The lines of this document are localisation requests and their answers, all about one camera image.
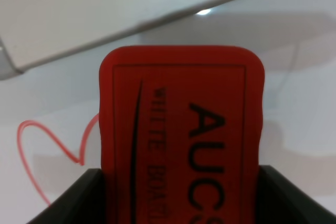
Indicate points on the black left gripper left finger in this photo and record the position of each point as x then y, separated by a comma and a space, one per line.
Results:
83, 202

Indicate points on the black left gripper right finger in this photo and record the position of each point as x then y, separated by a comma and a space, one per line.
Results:
280, 201

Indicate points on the red whiteboard eraser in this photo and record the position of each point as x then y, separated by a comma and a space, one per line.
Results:
180, 129

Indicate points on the grey aluminium marker tray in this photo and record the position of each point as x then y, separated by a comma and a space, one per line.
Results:
37, 31

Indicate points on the white whiteboard with aluminium frame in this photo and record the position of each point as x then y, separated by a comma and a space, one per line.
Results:
295, 40

